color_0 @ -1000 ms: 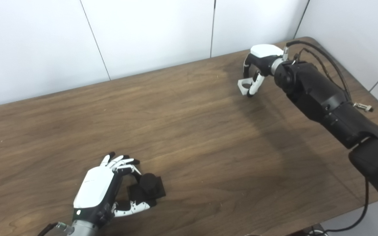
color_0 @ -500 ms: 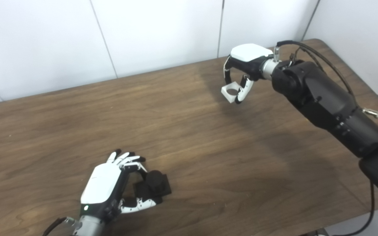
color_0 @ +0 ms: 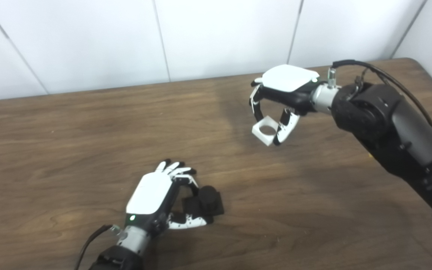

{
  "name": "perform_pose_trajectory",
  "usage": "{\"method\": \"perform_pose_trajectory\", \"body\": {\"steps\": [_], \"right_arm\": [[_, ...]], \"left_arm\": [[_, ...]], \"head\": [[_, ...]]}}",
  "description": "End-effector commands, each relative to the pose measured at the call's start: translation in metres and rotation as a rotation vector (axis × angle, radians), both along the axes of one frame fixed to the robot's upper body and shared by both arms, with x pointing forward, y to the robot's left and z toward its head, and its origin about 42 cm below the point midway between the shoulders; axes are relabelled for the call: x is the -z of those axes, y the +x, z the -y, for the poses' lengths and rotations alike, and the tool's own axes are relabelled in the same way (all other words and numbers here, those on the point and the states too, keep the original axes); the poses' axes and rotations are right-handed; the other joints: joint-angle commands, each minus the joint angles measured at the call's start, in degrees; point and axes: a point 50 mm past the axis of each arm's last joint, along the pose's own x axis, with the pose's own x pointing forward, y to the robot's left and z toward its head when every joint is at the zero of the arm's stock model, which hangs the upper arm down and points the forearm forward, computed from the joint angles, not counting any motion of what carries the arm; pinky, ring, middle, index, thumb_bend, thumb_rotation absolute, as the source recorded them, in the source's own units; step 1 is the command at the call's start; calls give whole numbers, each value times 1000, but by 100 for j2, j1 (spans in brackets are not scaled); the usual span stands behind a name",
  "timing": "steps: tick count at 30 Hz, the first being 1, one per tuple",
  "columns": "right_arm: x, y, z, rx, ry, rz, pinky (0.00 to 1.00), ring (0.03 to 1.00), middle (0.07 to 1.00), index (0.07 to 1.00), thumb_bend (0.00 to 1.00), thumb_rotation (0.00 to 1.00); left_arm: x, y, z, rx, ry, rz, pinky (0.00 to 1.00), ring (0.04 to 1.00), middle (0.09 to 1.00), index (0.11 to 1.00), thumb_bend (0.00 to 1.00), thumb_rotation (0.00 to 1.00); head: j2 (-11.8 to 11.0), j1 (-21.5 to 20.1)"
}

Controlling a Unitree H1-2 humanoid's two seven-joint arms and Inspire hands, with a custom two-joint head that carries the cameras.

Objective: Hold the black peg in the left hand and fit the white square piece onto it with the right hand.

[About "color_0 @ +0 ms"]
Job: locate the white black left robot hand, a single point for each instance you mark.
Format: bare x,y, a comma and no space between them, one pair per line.
150,195

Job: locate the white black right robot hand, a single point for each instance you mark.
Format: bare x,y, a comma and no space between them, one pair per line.
287,78

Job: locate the black peg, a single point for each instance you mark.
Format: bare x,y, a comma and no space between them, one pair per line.
210,198

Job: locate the white square piece with hole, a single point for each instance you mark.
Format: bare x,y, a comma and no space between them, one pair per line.
256,131

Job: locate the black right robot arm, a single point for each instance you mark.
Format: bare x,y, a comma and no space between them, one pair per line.
392,127

